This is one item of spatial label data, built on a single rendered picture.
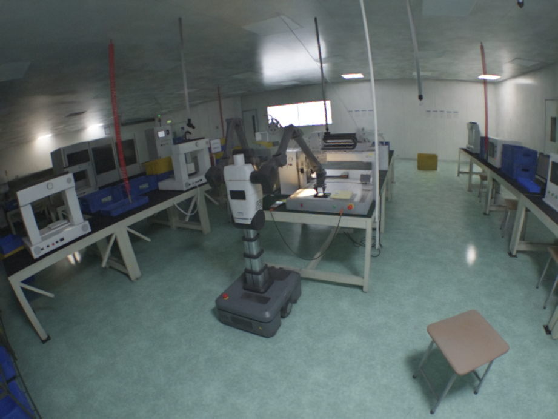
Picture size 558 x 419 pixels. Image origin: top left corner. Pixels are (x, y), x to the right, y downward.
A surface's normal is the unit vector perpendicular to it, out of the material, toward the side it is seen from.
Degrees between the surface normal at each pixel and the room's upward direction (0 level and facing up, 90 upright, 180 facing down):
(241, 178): 90
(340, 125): 90
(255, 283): 90
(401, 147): 90
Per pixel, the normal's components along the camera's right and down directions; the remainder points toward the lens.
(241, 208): -0.43, 0.33
